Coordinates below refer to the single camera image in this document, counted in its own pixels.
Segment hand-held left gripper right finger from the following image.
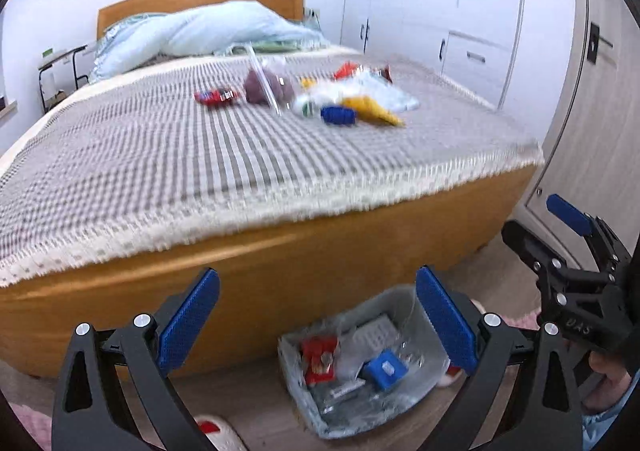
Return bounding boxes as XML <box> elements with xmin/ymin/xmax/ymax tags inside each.
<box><xmin>416</xmin><ymin>266</ymin><xmax>583</xmax><ymax>451</ymax></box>

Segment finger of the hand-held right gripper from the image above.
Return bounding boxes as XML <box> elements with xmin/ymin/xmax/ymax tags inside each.
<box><xmin>501</xmin><ymin>220</ymin><xmax>609</xmax><ymax>305</ymax></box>
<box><xmin>546</xmin><ymin>194</ymin><xmax>631</xmax><ymax>260</ymax></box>

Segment clear plastic clamshell container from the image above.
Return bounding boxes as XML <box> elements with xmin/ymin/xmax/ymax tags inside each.
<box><xmin>315</xmin><ymin>378</ymin><xmax>426</xmax><ymax>424</ymax></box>

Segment person's right forearm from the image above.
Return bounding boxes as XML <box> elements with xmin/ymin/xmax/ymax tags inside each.
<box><xmin>582</xmin><ymin>398</ymin><xmax>636</xmax><ymax>451</ymax></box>

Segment black door handle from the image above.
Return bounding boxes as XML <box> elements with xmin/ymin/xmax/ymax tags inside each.
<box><xmin>587</xmin><ymin>22</ymin><xmax>615</xmax><ymax>64</ymax></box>

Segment person's right hand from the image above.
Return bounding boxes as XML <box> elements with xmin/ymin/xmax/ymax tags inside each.
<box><xmin>580</xmin><ymin>353</ymin><xmax>636</xmax><ymax>415</ymax></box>

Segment brown checked blanket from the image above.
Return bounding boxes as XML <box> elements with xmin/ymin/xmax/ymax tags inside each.
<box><xmin>0</xmin><ymin>52</ymin><xmax>546</xmax><ymax>289</ymax></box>

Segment blue cardboard box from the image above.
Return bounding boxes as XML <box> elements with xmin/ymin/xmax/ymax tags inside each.
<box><xmin>362</xmin><ymin>350</ymin><xmax>409</xmax><ymax>390</ymax></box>

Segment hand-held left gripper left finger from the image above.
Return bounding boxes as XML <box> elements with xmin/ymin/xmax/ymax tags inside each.
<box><xmin>51</xmin><ymin>267</ymin><xmax>222</xmax><ymax>451</ymax></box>

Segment white packet with green print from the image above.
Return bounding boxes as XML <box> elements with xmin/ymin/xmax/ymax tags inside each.
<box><xmin>350</xmin><ymin>71</ymin><xmax>421</xmax><ymax>113</ymax></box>

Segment light blue duvet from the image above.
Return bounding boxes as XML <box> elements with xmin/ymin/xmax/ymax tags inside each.
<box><xmin>90</xmin><ymin>0</ymin><xmax>331</xmax><ymax>84</ymax></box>

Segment clear bag purple contents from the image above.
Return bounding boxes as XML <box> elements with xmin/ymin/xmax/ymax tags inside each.
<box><xmin>246</xmin><ymin>44</ymin><xmax>284</xmax><ymax>118</ymax></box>

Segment black-framed bedside table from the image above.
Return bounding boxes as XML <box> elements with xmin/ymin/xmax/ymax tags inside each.
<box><xmin>37</xmin><ymin>45</ymin><xmax>91</xmax><ymax>114</ymax></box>

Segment yellow packet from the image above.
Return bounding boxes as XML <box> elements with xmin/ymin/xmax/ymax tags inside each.
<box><xmin>299</xmin><ymin>77</ymin><xmax>407</xmax><ymax>128</ymax></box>

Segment white carton with blue print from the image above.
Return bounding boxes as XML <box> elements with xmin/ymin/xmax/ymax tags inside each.
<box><xmin>350</xmin><ymin>313</ymin><xmax>399</xmax><ymax>349</ymax></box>

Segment white plastic bag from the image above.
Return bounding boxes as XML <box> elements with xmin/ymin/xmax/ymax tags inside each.
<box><xmin>294</xmin><ymin>81</ymin><xmax>353</xmax><ymax>119</ymax></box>

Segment orange snack bag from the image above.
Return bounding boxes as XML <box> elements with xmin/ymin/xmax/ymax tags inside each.
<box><xmin>333</xmin><ymin>61</ymin><xmax>362</xmax><ymax>81</ymax></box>

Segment beige room door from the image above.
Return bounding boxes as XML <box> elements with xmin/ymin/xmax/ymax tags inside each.
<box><xmin>515</xmin><ymin>0</ymin><xmax>640</xmax><ymax>252</ymax></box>

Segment blue ridged cap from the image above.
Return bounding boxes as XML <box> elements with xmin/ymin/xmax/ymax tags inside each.
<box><xmin>320</xmin><ymin>104</ymin><xmax>357</xmax><ymax>127</ymax></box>

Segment wooden bed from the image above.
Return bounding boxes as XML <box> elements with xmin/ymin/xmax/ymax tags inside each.
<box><xmin>0</xmin><ymin>0</ymin><xmax>546</xmax><ymax>379</ymax></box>

